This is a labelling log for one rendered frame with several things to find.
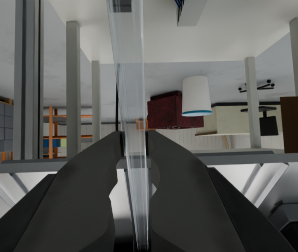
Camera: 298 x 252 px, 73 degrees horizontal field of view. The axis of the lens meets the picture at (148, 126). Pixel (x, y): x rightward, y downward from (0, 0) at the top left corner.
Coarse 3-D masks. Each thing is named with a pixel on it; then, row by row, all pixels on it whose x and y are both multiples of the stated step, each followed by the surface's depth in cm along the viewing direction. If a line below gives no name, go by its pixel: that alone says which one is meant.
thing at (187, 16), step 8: (176, 0) 45; (184, 0) 43; (192, 0) 43; (200, 0) 43; (184, 8) 45; (192, 8) 45; (200, 8) 45; (184, 16) 48; (192, 16) 48; (184, 24) 51; (192, 24) 51
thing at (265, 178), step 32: (32, 160) 22; (64, 160) 22; (224, 160) 17; (256, 160) 17; (288, 160) 17; (0, 192) 17; (128, 192) 18; (256, 192) 19; (288, 192) 20; (128, 224) 23
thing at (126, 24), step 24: (120, 0) 8; (120, 24) 8; (120, 48) 9; (120, 72) 9; (144, 72) 10; (120, 96) 10; (144, 96) 10; (144, 120) 11; (144, 144) 13; (144, 168) 14; (144, 192) 17; (144, 216) 19; (144, 240) 23
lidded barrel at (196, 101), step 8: (184, 80) 315; (192, 80) 304; (200, 80) 302; (184, 88) 313; (192, 88) 302; (200, 88) 301; (208, 88) 310; (184, 96) 312; (192, 96) 301; (200, 96) 299; (208, 96) 306; (184, 104) 310; (192, 104) 300; (200, 104) 297; (208, 104) 302; (184, 112) 308; (192, 112) 298; (200, 112) 298; (208, 112) 301
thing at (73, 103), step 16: (96, 64) 83; (96, 80) 82; (256, 80) 84; (96, 96) 82; (256, 96) 83; (80, 112) 57; (96, 112) 81; (256, 112) 83; (80, 128) 56; (96, 128) 81; (256, 128) 82; (80, 144) 56; (256, 144) 82
